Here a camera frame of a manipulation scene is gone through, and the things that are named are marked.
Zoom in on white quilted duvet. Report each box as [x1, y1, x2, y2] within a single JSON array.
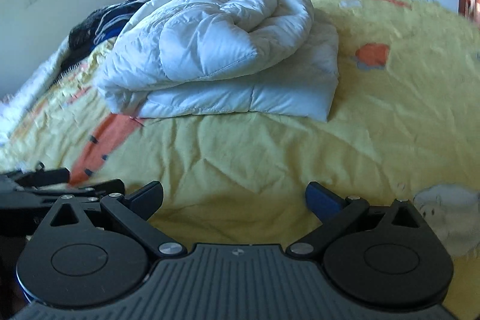
[[95, 0, 339, 122]]

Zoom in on yellow cartoon bedsheet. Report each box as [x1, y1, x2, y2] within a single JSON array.
[[0, 0, 480, 320]]

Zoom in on white printed quilt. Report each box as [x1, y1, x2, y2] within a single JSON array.
[[1, 37, 70, 145]]

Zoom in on dark folded clothes pile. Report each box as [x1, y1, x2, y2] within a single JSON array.
[[60, 0, 150, 74]]

